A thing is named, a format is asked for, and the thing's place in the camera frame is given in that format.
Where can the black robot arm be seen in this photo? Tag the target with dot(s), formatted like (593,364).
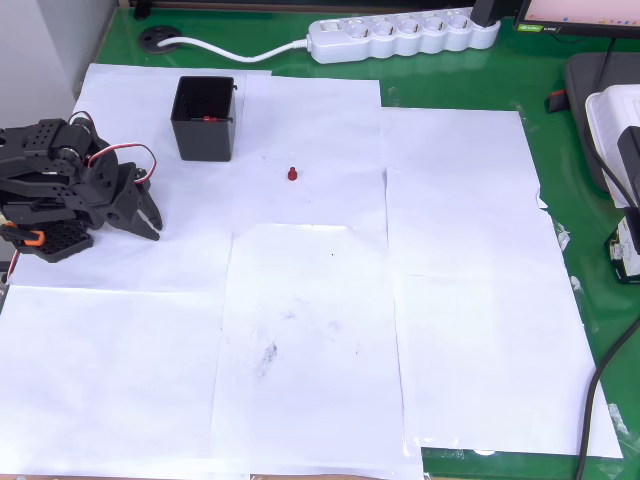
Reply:
(35,165)

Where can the black square bin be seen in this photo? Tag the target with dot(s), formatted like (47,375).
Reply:
(205,137)

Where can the white paper sheet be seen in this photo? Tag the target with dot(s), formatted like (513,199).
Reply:
(495,365)
(130,95)
(165,260)
(110,380)
(450,140)
(310,130)
(310,350)
(475,235)

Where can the orange table clamp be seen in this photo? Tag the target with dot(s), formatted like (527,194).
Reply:
(27,236)

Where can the black clamp foot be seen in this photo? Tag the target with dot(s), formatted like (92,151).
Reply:
(141,9)

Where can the white power strip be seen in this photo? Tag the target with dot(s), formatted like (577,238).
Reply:
(400,37)

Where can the black power plug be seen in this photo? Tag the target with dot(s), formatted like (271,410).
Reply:
(485,11)

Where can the red black small device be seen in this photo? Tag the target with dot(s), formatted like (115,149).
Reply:
(556,101)

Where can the white plastic container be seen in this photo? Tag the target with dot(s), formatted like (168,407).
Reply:
(607,120)

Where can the computer monitor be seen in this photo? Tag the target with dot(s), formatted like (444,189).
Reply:
(580,17)

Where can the black device on container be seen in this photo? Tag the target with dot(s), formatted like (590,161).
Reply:
(630,160)

